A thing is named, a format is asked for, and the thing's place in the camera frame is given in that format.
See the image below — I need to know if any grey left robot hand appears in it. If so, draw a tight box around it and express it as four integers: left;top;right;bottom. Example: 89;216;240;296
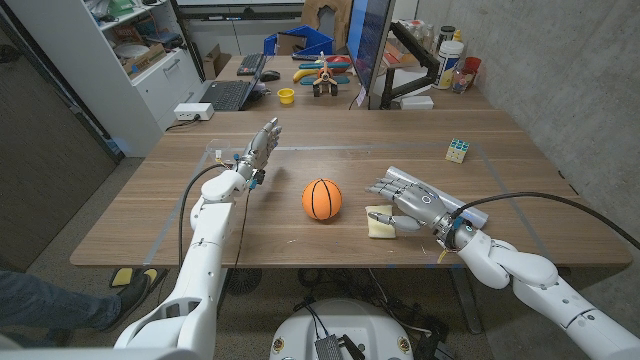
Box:
237;117;283;179

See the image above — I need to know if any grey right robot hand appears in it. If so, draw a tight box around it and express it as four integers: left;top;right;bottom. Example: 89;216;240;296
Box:
366;177;474;249

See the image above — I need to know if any aluminum foil roll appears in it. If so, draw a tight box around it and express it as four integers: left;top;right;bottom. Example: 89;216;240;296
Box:
383;165;490;229

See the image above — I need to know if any yellow sponge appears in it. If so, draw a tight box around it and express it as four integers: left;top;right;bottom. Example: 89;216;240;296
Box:
364;204;397;240

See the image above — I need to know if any clear plastic cup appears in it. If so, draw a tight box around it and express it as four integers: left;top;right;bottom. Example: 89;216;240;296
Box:
205;138;233;162

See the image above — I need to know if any black laptop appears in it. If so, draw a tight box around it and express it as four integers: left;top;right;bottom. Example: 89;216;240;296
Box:
198;54;269;112

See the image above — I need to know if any Rubik's cube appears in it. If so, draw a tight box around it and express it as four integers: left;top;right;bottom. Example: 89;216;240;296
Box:
444;138;471;165

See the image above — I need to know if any white power strip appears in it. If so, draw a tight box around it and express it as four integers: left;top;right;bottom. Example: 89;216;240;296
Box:
173;102;215;122

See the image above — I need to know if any orange basketball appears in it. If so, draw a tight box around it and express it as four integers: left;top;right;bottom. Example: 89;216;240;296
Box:
301;178;344;222

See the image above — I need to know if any black keyboard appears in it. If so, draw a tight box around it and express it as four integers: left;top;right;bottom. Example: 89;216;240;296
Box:
236;52;268;77

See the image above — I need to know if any wooden toy airplane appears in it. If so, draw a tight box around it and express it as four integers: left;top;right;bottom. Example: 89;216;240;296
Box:
298;51;352;98

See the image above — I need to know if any open cardboard box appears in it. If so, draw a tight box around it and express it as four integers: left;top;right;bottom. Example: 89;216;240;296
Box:
201;43;232;80

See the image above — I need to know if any small white box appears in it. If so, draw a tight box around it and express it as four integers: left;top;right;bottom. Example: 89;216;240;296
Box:
399;95;435;111

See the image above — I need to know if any red bowl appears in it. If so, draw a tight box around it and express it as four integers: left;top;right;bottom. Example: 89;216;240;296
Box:
327;54;353;74

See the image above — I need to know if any blue plastic bin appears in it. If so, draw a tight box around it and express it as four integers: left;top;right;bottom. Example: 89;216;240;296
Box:
263;24;335;57

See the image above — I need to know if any clear glass jar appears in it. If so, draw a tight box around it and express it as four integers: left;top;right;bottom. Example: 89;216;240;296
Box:
451;67;476;95

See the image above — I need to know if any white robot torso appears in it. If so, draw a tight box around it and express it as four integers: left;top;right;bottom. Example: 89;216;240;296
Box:
269;298;415;360

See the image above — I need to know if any white canister with label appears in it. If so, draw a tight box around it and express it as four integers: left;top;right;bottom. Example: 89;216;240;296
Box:
432;39;465;91

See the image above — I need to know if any cardboard box with print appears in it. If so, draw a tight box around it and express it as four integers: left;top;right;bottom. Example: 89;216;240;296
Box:
122;43;167;76

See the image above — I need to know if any brown cardboard cutout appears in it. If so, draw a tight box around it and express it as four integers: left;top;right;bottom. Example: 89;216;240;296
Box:
299;0;354;39

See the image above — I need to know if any black computer monitor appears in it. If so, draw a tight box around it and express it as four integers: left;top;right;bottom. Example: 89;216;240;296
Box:
345;0;396;96

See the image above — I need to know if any white plate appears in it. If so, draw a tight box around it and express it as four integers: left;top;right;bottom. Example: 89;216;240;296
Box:
113;43;150;60

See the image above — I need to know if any jar with dark lid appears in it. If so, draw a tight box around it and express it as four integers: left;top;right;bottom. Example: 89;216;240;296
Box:
436;25;457;51

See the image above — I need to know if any white shelf cabinet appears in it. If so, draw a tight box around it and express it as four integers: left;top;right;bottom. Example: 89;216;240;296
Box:
4;0;209;158

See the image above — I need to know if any black shoe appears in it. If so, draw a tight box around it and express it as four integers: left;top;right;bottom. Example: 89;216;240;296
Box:
102;272;152;332

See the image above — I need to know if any person's leg in jeans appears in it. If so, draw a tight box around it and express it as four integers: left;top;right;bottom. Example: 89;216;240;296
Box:
0;269;123;346

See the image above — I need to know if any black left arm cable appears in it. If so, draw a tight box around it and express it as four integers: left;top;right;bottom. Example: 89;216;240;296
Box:
178;163;229;269

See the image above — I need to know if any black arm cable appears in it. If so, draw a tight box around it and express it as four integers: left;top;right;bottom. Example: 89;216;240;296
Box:
452;191;640;251
178;163;229;269

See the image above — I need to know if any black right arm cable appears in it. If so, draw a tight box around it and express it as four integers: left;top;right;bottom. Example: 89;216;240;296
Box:
452;191;640;251

